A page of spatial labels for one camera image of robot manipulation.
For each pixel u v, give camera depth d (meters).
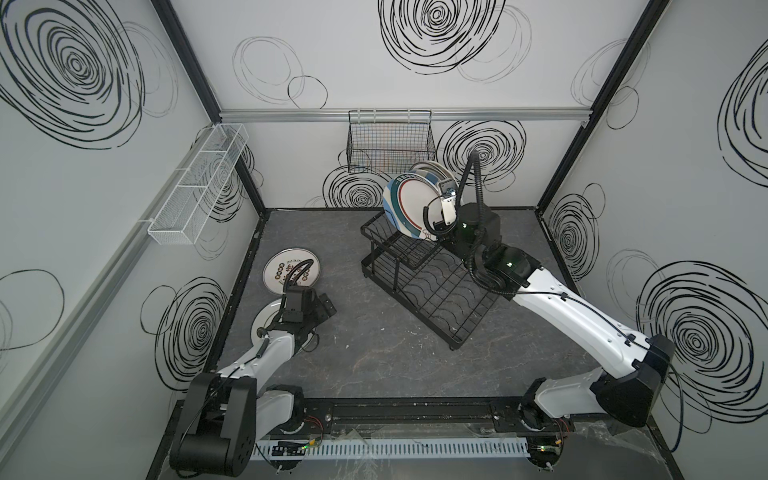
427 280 0.98
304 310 0.70
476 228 0.47
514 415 0.74
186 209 0.74
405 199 0.81
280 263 1.03
